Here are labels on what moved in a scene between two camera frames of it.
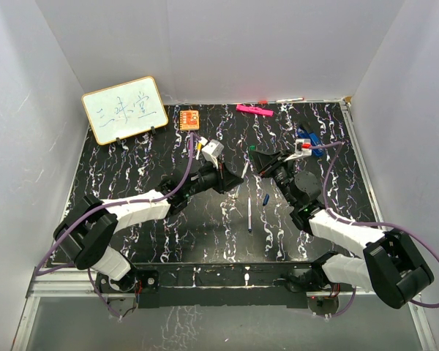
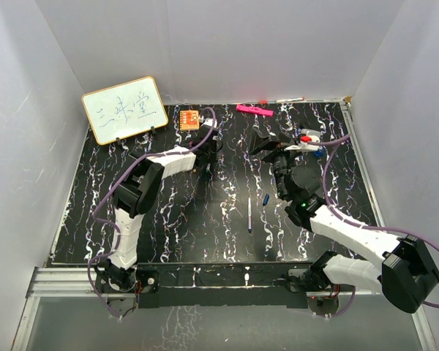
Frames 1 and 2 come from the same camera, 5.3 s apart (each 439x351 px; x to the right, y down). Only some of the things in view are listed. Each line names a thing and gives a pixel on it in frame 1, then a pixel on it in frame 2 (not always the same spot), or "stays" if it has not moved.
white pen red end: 282,100 stays
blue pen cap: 265,199 stays
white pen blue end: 249,215 stays
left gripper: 225,180 -> 212,160
